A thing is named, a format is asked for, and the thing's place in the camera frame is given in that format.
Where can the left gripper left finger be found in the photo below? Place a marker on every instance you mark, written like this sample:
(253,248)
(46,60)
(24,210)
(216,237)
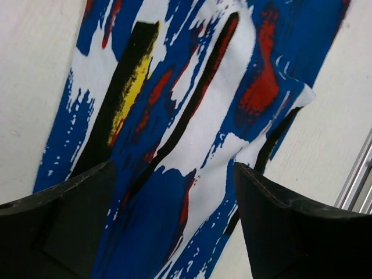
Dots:
(56,232)

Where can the blue patterned trousers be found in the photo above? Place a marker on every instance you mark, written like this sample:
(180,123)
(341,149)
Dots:
(175,93)

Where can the aluminium rail frame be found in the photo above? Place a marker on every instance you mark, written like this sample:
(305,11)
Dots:
(356,193)

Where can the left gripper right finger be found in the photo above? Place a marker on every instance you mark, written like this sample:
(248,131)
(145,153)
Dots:
(288,235)

